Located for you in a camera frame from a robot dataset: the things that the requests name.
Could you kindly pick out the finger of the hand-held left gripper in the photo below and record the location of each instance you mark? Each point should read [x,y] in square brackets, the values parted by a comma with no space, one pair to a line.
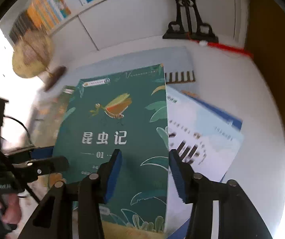
[41,152]
[53,164]

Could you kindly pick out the white bookshelf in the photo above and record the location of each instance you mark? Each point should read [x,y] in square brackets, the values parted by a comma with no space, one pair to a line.
[132,17]

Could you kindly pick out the brown wooden cabinet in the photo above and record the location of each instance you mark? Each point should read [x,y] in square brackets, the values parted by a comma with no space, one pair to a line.
[271,67]

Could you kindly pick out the pale sky print book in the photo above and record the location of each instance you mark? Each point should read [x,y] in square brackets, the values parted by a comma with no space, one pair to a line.
[202,129]

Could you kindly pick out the row of black gold volumes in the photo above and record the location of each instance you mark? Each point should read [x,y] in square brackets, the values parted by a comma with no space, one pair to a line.
[20,27]

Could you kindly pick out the blue book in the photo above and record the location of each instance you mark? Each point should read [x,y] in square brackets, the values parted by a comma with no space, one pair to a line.
[222,110]

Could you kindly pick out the teal insect book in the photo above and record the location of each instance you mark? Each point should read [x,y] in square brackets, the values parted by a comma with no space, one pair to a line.
[122,119]

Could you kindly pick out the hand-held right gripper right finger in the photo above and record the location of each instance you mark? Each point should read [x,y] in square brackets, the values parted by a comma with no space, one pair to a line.
[179,179]

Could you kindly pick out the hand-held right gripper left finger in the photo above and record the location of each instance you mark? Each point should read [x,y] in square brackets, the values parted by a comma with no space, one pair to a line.
[114,176]

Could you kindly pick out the antique style desk globe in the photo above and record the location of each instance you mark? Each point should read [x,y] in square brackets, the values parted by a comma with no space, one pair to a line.
[30,54]

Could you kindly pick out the row of yellow colourful books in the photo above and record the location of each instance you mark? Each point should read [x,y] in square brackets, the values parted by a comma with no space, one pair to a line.
[48,7]

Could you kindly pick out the person's left hand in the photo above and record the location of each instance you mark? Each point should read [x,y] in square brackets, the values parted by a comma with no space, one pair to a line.
[12,204]

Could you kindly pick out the blue patterned woven mat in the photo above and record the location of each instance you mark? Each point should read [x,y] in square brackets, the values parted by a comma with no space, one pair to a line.
[137,57]

